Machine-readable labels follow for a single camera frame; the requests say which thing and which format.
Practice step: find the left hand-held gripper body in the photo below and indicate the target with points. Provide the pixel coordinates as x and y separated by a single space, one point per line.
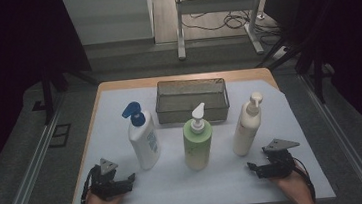
105 188

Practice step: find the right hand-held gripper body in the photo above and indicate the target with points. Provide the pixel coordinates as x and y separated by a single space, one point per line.
280 164

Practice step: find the white bottle with blue pump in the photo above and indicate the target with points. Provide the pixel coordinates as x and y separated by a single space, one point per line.
145 149

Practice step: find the cream bottle with cream pump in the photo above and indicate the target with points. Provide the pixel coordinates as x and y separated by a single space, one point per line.
245 132

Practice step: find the person's right hand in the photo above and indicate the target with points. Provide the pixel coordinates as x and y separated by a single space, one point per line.
294 186

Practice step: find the white table mat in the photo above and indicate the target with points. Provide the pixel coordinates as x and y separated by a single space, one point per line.
276 173

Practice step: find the green bottle with white pump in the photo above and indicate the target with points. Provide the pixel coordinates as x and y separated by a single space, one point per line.
197 147

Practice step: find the black tripod stand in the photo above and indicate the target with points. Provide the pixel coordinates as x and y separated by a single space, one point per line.
317 75
47 94

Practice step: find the white power strip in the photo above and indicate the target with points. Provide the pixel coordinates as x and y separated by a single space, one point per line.
281 52

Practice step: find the dark curtain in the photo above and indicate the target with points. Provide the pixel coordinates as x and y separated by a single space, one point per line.
356 31

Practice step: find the white cabinet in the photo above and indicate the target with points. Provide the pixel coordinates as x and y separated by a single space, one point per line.
107 18

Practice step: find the aluminium floor rail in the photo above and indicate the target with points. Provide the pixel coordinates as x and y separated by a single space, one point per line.
31 170
340 140

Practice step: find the white metal stand frame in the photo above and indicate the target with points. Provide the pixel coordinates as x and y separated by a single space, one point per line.
216 4

